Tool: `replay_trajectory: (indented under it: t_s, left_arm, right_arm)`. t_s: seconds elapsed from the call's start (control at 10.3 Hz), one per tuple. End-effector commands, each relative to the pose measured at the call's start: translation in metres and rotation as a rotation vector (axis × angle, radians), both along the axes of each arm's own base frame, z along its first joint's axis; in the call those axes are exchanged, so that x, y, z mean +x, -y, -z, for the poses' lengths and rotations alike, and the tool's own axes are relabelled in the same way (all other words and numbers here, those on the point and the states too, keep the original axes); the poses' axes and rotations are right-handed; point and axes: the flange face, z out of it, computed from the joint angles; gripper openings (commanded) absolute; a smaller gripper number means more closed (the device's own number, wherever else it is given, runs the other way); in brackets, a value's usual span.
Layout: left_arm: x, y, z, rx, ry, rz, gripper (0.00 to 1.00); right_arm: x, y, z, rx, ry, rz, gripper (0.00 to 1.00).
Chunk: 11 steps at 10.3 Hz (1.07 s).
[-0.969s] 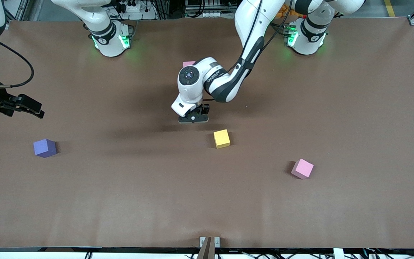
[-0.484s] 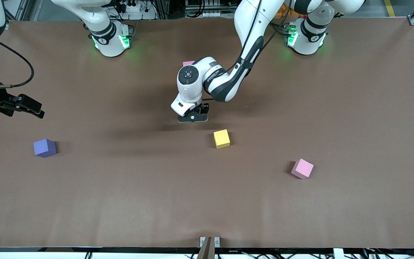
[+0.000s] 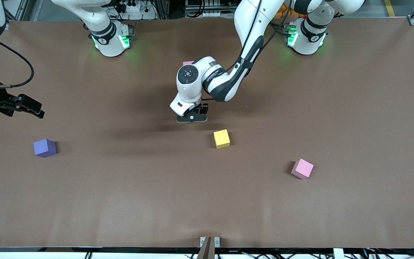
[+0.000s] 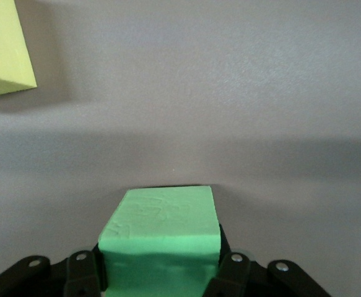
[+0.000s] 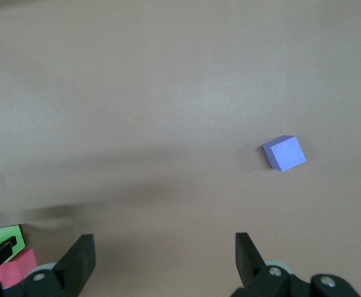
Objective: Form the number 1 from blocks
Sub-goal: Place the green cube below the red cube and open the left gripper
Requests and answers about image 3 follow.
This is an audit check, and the purple foam block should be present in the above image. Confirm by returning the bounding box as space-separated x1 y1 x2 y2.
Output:
33 138 57 158

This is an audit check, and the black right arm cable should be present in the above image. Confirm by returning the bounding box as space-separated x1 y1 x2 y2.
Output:
0 39 35 89

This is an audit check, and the yellow foam block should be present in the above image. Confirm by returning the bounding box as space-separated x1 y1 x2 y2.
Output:
213 129 231 149

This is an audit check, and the brown wooden stick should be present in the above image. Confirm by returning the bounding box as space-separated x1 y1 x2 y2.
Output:
197 236 215 259

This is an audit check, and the brown table cover sheet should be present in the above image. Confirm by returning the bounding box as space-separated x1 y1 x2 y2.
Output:
0 16 414 249

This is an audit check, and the white power strip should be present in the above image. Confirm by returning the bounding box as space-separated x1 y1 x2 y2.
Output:
117 2 146 12
201 10 229 18

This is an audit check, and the orange packets pile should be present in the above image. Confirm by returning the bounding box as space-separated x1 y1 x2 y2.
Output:
277 4 307 19

